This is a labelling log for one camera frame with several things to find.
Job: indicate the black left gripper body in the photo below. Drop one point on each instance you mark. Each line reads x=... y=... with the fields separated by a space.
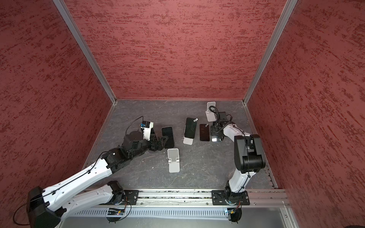
x=146 y=145

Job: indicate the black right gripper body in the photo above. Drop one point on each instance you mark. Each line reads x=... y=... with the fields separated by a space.
x=215 y=131

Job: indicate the purple edged dark phone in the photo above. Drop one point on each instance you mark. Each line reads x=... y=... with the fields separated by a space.
x=204 y=132

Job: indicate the white stand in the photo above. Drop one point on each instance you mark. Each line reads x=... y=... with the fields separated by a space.
x=211 y=116
x=188 y=141
x=173 y=160

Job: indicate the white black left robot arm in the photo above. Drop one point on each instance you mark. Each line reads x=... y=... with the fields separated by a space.
x=46 y=208

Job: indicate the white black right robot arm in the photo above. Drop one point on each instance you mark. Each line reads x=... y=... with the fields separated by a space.
x=248 y=153

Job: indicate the black phone with sticker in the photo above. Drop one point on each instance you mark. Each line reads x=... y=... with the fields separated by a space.
x=190 y=127

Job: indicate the left small circuit board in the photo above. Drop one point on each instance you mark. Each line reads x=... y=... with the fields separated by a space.
x=115 y=212

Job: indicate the small circuit board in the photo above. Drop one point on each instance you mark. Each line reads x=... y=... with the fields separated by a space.
x=115 y=212
x=234 y=212

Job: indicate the right small circuit board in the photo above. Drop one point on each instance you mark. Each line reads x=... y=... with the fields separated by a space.
x=234 y=212

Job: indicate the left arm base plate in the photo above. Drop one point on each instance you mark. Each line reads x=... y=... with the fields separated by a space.
x=131 y=196

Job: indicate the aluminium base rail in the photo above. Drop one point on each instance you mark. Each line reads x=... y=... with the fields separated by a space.
x=199 y=198

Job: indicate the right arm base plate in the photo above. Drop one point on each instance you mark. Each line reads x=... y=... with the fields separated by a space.
x=221 y=197

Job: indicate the white slotted cable duct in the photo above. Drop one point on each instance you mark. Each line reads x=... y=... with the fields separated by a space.
x=163 y=213

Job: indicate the aluminium corner post right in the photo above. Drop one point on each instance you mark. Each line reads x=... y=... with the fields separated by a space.
x=282 y=22

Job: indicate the aluminium corner post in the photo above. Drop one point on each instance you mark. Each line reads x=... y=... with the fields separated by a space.
x=66 y=15
x=282 y=22

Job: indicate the aluminium corner post left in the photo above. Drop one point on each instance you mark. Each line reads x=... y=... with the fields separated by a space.
x=66 y=15

